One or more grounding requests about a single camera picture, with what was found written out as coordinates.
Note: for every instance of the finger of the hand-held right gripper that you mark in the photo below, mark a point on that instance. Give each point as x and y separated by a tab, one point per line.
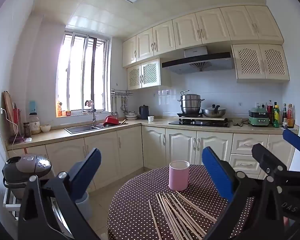
265	156
293	140

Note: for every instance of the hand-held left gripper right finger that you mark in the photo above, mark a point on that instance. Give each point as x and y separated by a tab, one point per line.
216	172

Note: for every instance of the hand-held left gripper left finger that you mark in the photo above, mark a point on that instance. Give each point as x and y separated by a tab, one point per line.
86	175

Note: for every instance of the pink cup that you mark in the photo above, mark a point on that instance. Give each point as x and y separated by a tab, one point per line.
178	177

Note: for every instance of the bundle of wooden chopsticks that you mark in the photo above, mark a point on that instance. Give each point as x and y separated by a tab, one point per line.
171	206

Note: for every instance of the red-brown sauce bottle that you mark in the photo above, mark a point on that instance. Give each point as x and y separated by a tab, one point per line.
290	118

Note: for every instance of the dark soy sauce bottle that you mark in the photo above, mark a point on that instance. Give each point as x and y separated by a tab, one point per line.
284	116

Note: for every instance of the green yellow bottle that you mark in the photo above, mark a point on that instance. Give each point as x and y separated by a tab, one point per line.
276	117

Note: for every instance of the grey trash bin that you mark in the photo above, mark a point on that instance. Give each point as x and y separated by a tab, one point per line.
86	207

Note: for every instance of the green multi cooker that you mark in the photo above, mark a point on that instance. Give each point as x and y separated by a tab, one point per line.
258	120

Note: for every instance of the red-cap sauce bottle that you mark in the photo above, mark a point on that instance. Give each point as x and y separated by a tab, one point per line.
270	110

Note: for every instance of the clear plastic container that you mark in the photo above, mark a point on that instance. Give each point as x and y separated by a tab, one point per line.
237	122

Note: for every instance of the steel sink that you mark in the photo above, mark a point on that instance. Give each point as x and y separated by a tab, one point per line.
80	129

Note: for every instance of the black gas stove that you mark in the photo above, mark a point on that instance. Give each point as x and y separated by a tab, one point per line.
202	123

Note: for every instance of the brown polka-dot tablecloth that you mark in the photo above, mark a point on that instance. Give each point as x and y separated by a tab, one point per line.
140	192

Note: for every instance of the steel faucet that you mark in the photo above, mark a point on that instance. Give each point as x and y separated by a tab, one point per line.
93	116

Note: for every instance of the grey rice cooker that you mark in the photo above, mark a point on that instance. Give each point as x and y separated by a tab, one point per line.
27	166

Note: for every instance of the red colander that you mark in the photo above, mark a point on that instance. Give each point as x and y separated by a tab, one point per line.
111	120

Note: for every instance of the steel wok with lid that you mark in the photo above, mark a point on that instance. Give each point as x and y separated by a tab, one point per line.
212	112

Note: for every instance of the white bowl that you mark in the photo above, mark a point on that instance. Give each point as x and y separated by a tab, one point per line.
45	128

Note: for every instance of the small red jar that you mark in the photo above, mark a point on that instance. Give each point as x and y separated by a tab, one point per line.
68	113

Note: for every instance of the orange bottle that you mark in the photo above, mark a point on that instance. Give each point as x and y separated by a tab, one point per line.
59	110

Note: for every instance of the large labelled jar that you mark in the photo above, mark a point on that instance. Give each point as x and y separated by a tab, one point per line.
35	126

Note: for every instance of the hanging steel ladle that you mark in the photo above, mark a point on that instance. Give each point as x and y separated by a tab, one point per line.
114	110

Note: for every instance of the steel steamer pot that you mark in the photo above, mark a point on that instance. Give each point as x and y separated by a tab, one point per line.
190	105

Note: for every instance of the stack of white bowls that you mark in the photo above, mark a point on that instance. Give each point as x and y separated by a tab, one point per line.
131	116

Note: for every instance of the small dark jar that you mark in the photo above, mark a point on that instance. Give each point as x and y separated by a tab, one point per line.
27	130

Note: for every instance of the hanging kitchen spatula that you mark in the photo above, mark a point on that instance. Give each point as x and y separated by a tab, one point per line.
125	103

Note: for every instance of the white storage rack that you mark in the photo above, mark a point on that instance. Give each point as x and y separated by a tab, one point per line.
8	202

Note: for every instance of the white mug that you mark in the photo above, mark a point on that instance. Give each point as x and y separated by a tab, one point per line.
150	118

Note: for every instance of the black electric kettle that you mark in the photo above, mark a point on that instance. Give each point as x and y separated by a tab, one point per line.
144	112

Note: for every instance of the light blue box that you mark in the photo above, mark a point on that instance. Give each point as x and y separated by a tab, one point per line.
32	106

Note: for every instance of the red knife block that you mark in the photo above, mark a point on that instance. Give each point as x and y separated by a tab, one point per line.
16	120

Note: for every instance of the kitchen window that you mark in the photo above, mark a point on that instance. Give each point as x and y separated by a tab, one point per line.
77	75

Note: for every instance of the wooden cutting board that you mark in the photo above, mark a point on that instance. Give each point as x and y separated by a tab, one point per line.
8	110

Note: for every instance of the range hood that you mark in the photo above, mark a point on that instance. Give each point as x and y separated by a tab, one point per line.
197	62

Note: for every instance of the white wall outlet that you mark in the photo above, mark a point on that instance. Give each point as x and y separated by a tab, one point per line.
258	104

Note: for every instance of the large lattice-door wall cabinet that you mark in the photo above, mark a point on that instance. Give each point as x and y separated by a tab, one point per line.
260	61

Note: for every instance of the wall utensil rail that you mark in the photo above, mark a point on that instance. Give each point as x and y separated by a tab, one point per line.
121	93

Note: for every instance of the small lattice-door wall cabinet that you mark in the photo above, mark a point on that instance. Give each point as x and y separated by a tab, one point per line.
150	73

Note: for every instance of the cream wall cabinet row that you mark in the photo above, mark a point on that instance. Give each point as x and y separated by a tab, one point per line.
187	33

